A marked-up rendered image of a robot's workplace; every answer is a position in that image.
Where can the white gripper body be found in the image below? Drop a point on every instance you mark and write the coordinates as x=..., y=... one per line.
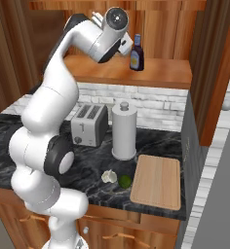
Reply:
x=127, y=42

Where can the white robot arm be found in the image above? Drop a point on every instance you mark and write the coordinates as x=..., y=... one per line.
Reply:
x=50, y=107

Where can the dark condiment bottle yellow label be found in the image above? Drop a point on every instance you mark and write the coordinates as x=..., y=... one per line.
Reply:
x=136, y=56

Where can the wooden cabinet door with knob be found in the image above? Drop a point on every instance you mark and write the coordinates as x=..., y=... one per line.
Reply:
x=214, y=64

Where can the white garlic bulb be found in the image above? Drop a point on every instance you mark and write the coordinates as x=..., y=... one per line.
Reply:
x=108, y=176

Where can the green lime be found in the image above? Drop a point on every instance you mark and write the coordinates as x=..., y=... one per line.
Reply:
x=124, y=181

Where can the light wooden cutting board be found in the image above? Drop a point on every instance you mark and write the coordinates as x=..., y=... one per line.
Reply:
x=157, y=181

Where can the wooden base cabinet door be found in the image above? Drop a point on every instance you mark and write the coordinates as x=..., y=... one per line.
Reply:
x=104, y=238
x=13, y=223

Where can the white paper towel holder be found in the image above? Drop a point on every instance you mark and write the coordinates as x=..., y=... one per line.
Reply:
x=124, y=133

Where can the silver two-slot toaster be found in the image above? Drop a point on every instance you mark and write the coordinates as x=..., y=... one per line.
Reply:
x=86, y=128

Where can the round grey door knob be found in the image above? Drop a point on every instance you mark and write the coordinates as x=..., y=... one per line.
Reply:
x=227, y=104

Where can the dark grey tall side panel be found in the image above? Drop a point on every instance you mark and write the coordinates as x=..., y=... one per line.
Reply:
x=192, y=152

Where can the wooden drawer front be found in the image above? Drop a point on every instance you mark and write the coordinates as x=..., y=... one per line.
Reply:
x=159, y=223

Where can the small silver round knob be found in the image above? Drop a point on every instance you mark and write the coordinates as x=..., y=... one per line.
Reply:
x=85, y=230

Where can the wooden wall cabinet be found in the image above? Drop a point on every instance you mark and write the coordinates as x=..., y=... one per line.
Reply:
x=159, y=71

